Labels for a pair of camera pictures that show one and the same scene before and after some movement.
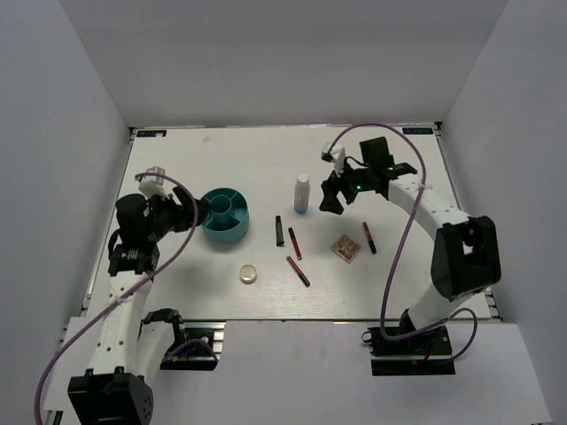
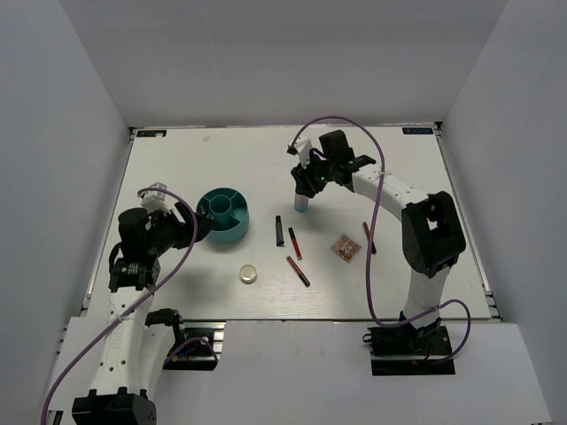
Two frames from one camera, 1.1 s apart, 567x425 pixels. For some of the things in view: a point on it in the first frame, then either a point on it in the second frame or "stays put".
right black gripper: x=330 y=189 → x=303 y=181
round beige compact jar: x=248 y=274 stays put
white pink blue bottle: x=302 y=192 stays put
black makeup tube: x=280 y=243 stays put
